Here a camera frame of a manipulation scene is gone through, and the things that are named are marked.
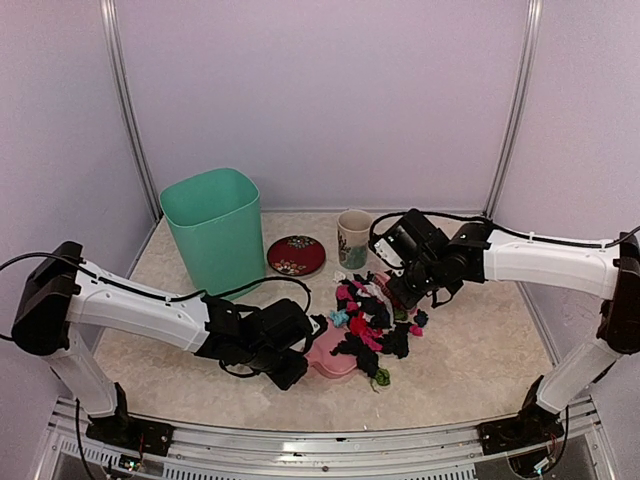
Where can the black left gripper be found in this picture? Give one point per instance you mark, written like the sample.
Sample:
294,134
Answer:
285,379

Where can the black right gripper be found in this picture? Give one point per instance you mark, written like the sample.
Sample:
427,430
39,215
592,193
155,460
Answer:
407,299

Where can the pink hand brush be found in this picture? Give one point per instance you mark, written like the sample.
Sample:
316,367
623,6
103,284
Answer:
381,279

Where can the pink dustpan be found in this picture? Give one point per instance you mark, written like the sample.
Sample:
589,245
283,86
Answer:
320,358

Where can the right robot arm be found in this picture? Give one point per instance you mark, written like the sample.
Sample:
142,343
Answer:
424,261

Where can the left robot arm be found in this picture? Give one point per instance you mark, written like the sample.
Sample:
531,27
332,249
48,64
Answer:
66,291

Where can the pile of paper scraps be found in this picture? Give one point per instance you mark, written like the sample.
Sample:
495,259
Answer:
375,325

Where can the beige printed cup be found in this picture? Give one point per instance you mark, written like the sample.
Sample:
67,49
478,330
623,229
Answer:
353,237

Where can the red floral round plate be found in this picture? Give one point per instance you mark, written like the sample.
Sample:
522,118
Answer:
296,255

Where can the green paper scrap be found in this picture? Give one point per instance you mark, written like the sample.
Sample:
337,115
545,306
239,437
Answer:
381,380

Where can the mint green waste bin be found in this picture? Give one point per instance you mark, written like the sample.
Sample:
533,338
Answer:
215,220

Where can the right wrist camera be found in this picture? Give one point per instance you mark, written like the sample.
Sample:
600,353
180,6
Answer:
395,248

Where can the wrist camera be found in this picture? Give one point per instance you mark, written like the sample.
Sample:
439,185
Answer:
319,324
395,248

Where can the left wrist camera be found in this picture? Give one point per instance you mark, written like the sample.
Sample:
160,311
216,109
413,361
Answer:
319,324

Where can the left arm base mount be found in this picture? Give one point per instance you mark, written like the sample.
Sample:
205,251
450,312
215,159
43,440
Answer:
123,430

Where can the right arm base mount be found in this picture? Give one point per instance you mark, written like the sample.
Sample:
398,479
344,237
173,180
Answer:
532,425

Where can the aluminium front rail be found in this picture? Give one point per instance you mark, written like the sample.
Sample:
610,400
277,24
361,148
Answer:
199,451

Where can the right aluminium corner post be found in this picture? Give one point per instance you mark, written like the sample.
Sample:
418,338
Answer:
517,106

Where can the aluminium corner post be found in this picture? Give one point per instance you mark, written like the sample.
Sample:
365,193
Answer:
517,106
115,51

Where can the left aluminium corner post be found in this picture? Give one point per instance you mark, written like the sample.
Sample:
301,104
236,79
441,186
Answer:
115,51

